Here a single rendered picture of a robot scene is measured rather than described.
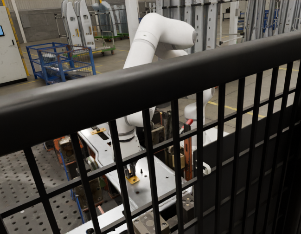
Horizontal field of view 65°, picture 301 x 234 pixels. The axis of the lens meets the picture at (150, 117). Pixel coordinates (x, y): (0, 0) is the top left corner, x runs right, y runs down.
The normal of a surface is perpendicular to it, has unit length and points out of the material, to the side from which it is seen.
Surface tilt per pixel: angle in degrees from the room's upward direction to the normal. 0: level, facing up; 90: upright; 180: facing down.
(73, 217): 0
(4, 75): 90
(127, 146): 90
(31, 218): 0
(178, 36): 81
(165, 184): 0
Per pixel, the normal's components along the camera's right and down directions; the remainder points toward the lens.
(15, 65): 0.64, 0.26
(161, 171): -0.09, -0.91
